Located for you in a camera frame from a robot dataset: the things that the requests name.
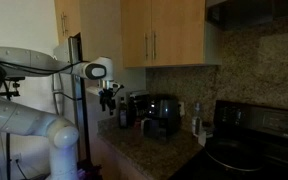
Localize clear plastic bottle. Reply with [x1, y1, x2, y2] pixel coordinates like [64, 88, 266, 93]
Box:
[191, 102, 203, 136]

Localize dark glass bottle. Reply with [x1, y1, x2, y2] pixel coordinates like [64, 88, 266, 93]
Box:
[118, 96, 129, 130]

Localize stainless steel refrigerator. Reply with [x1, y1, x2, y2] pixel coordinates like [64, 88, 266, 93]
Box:
[52, 32, 92, 168]

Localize dark frying pan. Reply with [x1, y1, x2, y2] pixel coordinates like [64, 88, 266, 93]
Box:
[204, 137, 268, 173]

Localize wooden two-door wall cabinet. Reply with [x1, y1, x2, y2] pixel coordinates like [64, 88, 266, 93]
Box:
[120, 0, 222, 69]

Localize white wall outlet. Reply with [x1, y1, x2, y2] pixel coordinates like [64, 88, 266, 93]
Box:
[178, 101, 186, 118]

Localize wooden cabinet above refrigerator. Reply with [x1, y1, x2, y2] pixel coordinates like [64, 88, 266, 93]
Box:
[53, 0, 82, 45]

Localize black electric stove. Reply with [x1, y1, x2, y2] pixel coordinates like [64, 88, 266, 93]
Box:
[170, 99, 288, 180]

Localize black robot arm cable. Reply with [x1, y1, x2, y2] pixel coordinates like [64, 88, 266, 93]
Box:
[0, 55, 91, 76]

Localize black coffee maker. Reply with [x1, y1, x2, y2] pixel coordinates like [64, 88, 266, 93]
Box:
[127, 89, 152, 128]

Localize range hood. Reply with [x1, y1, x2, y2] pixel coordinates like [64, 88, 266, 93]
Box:
[205, 0, 288, 32]

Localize black camera tripod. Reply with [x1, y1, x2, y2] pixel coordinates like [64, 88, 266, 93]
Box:
[0, 76, 27, 180]

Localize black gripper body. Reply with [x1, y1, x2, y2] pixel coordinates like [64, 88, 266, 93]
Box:
[99, 87, 118, 104]

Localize metal cabinet door handle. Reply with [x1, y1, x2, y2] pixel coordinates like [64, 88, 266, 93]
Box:
[144, 32, 150, 61]
[60, 11, 68, 37]
[152, 31, 158, 61]

